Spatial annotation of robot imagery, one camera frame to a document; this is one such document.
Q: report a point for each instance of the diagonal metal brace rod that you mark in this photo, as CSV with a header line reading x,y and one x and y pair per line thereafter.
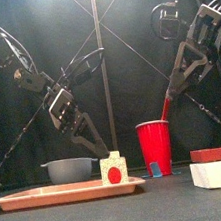
x,y
214,116
19,138

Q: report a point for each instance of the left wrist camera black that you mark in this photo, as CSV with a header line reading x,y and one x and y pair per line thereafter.
x,y
82,71

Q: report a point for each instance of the pink rectangular tray plate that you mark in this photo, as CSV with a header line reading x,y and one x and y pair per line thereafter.
x,y
66,193

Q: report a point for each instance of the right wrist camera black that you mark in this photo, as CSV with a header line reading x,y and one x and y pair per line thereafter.
x,y
168,22

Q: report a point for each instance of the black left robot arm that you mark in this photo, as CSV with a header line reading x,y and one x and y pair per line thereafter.
x,y
3,51

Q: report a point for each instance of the speckled sushi piece red centre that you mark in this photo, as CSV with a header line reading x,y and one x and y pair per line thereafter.
x,y
114,171

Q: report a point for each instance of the red plastic cup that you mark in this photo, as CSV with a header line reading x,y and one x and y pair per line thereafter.
x,y
155,147

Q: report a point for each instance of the small blue plastic piece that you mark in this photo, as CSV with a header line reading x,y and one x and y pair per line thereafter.
x,y
155,170

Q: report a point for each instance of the red rectangular block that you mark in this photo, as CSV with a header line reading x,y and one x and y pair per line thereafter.
x,y
219,153

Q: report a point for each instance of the vertical metal frame pole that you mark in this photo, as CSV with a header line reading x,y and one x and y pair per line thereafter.
x,y
105,83

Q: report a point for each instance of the white rectangular block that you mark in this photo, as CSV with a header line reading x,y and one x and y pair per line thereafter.
x,y
220,174

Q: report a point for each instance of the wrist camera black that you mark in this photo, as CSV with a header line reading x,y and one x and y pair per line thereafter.
x,y
168,22
82,71

